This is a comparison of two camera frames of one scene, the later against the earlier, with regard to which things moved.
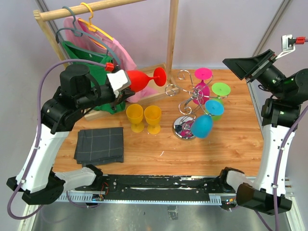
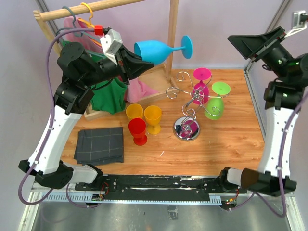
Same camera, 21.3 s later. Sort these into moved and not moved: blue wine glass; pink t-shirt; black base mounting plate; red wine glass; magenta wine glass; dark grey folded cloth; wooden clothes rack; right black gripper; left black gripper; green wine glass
Moved: right black gripper; blue wine glass; left black gripper; red wine glass
Not moved: pink t-shirt; magenta wine glass; dark grey folded cloth; wooden clothes rack; green wine glass; black base mounting plate
